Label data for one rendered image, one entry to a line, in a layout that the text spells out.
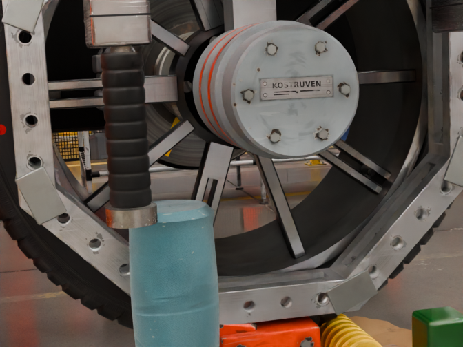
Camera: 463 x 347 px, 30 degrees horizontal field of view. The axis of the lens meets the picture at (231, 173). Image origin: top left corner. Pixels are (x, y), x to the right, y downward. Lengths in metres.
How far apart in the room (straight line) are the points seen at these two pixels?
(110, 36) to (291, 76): 0.19
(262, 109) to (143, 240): 0.17
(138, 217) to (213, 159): 0.36
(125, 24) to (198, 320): 0.31
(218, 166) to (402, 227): 0.23
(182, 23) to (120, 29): 0.81
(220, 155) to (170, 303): 0.28
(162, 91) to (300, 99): 0.27
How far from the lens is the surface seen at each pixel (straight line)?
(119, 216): 0.73
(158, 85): 1.05
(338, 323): 1.14
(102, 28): 0.72
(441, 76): 1.09
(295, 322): 1.04
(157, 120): 1.53
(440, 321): 0.76
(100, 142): 4.90
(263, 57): 0.82
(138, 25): 0.72
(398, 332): 2.76
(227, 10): 0.99
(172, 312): 0.85
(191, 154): 1.54
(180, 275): 0.85
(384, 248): 1.04
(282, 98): 0.83
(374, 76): 1.12
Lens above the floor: 0.89
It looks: 8 degrees down
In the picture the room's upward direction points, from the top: 3 degrees counter-clockwise
